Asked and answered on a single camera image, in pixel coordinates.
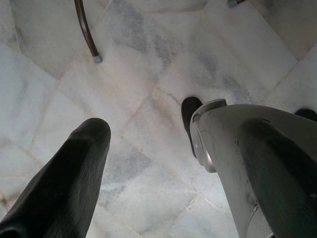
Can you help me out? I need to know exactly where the brown chair leg grey cap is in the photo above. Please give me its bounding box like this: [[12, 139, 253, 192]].
[[227, 0, 249, 8], [74, 0, 104, 64]]

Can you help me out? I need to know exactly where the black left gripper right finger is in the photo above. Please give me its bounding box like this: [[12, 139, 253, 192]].
[[239, 118, 317, 238]]

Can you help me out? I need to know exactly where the silver robot leg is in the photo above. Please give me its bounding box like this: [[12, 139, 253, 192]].
[[189, 98, 317, 238]]

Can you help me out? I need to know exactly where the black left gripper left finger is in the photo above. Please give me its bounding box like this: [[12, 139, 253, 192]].
[[0, 117, 111, 238]]

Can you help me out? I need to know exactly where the black robot foot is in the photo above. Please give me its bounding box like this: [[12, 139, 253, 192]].
[[294, 108, 317, 122], [181, 96, 205, 156]]

